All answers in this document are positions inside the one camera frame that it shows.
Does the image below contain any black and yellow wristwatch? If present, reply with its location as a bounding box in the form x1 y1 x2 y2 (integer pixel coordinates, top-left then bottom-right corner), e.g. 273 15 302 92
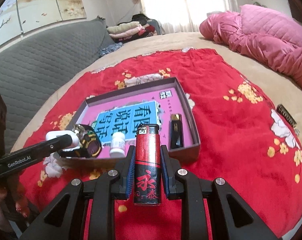
58 124 102 158

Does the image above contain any small white pill bottle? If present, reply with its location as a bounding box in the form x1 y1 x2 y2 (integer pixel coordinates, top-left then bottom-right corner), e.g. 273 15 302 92
110 132 125 158

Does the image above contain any red and black lighter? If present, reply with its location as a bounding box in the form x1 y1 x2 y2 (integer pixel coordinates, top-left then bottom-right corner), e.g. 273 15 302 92
133 124 161 206

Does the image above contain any white earbuds case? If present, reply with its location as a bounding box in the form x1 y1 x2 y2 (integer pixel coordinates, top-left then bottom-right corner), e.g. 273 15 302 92
45 130 80 151

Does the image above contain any person's hand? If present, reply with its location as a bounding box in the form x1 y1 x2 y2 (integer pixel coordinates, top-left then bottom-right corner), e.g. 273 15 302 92
0 173 30 233

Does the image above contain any grey quilted headboard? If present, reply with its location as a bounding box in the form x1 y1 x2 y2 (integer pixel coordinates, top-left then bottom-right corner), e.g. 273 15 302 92
0 18 113 152

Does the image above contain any red floral blanket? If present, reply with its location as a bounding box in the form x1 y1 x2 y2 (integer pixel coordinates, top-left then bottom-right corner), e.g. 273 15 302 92
26 49 302 237

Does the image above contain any black and gold lighter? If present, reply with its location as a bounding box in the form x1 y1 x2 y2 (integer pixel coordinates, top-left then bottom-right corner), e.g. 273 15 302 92
170 114 184 149

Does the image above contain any black blanket label tag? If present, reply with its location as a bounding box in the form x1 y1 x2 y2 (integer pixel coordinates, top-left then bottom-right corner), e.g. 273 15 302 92
276 104 300 136

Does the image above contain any pink and blue book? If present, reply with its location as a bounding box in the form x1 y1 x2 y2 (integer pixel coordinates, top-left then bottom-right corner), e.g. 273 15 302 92
76 83 198 159

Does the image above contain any beige bed sheet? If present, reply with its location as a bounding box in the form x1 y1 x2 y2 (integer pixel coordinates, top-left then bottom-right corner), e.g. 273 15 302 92
14 33 302 150

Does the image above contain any grey cardboard box tray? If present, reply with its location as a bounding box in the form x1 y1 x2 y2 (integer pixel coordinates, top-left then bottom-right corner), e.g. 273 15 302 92
61 77 200 167

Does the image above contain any stack of folded clothes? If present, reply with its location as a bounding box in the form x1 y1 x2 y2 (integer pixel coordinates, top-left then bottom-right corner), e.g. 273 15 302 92
107 14 163 43

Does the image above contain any pink quilted duvet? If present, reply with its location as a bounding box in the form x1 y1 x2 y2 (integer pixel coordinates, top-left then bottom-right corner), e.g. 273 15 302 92
199 4 302 89

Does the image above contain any white window curtain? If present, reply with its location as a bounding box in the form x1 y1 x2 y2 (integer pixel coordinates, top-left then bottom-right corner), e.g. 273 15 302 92
140 0 238 34

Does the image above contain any floral wall painting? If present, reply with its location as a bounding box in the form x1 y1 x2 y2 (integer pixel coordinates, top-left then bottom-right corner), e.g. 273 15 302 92
0 0 87 46

